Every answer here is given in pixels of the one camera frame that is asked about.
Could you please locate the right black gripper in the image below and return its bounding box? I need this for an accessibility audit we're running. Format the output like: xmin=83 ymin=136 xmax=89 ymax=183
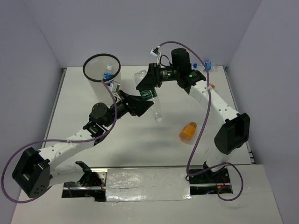
xmin=136 ymin=63 xmax=180 ymax=90

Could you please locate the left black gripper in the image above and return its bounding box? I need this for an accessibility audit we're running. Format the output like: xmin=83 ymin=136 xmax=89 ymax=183
xmin=103 ymin=90 xmax=153 ymax=127

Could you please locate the green label clear bottle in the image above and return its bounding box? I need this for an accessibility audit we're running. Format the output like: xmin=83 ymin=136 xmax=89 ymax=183
xmin=134 ymin=70 xmax=163 ymax=123

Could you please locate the blue label water bottle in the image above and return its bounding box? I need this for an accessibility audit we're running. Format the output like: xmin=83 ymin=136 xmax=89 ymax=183
xmin=103 ymin=64 xmax=114 ymax=81

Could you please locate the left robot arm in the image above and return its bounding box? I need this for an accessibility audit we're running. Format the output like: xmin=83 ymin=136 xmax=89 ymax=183
xmin=12 ymin=90 xmax=154 ymax=198

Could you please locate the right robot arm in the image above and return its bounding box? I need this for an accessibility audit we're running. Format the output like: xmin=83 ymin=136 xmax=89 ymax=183
xmin=136 ymin=48 xmax=250 ymax=182

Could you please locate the white bin with black rim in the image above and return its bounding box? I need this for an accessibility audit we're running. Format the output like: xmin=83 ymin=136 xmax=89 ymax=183
xmin=83 ymin=53 xmax=122 ymax=106

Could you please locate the small blue cap bottle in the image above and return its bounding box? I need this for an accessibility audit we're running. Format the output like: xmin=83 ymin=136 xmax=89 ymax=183
xmin=192 ymin=61 xmax=218 ymax=71

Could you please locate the small orange juice bottle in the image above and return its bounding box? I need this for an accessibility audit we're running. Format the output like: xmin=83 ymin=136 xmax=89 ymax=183
xmin=179 ymin=122 xmax=197 ymax=142

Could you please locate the silver tape strip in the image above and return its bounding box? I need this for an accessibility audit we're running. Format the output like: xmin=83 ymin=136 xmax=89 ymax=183
xmin=106 ymin=168 xmax=191 ymax=202

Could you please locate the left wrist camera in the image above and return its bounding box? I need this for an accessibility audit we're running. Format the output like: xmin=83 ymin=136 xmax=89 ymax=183
xmin=110 ymin=80 xmax=121 ymax=93

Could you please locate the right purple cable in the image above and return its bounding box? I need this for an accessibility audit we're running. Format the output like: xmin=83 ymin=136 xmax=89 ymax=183
xmin=157 ymin=41 xmax=245 ymax=201

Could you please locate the purple cable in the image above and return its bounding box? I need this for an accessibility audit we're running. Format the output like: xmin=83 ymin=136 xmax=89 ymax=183
xmin=1 ymin=80 xmax=119 ymax=203
xmin=157 ymin=41 xmax=245 ymax=201

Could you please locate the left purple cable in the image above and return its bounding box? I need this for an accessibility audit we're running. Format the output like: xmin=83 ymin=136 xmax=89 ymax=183
xmin=1 ymin=80 xmax=119 ymax=203

